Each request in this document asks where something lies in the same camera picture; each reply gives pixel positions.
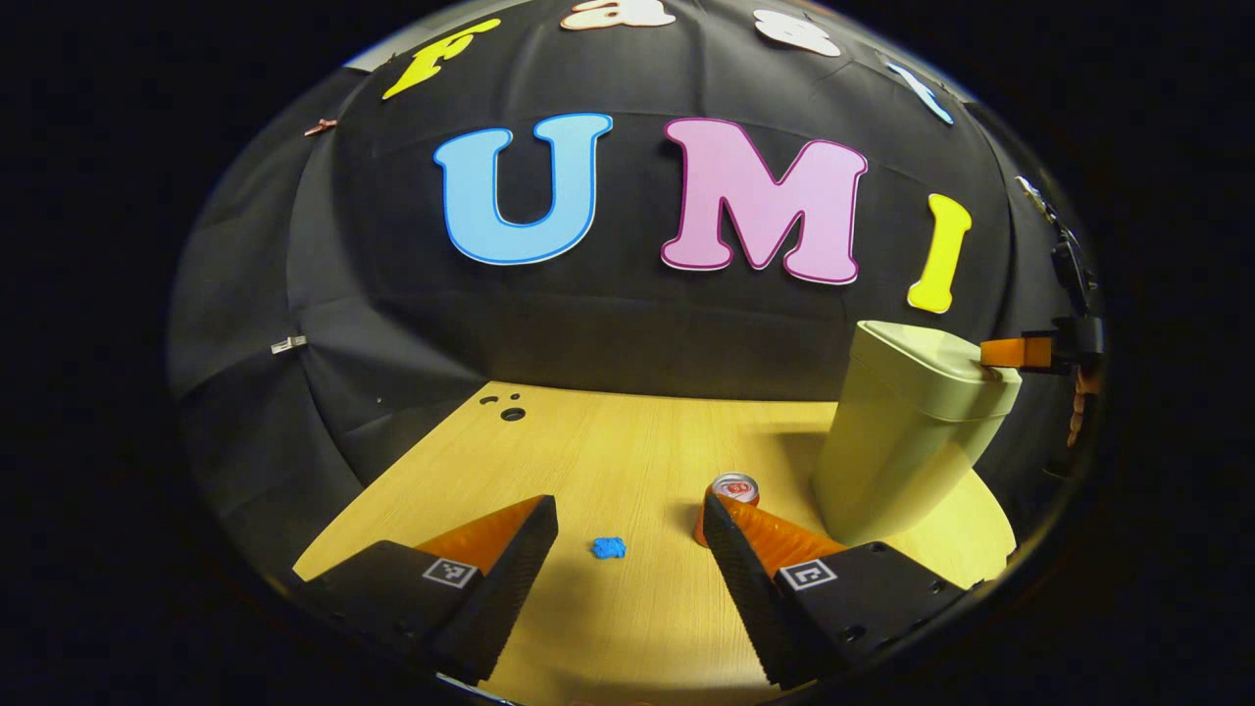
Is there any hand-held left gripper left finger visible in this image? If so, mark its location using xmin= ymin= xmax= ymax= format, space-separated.
xmin=294 ymin=494 xmax=560 ymax=685

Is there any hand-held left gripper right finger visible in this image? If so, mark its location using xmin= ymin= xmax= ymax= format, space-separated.
xmin=702 ymin=490 xmax=981 ymax=690

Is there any red pop can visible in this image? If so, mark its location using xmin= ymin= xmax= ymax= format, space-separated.
xmin=694 ymin=473 xmax=761 ymax=548

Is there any green desktop garbage bin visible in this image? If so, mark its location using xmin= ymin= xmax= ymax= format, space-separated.
xmin=812 ymin=320 xmax=1023 ymax=546

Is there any wooden desktop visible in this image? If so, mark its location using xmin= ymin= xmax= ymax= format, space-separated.
xmin=292 ymin=380 xmax=1018 ymax=706

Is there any black backdrop cloth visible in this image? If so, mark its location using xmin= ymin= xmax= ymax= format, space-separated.
xmin=167 ymin=0 xmax=1104 ymax=589

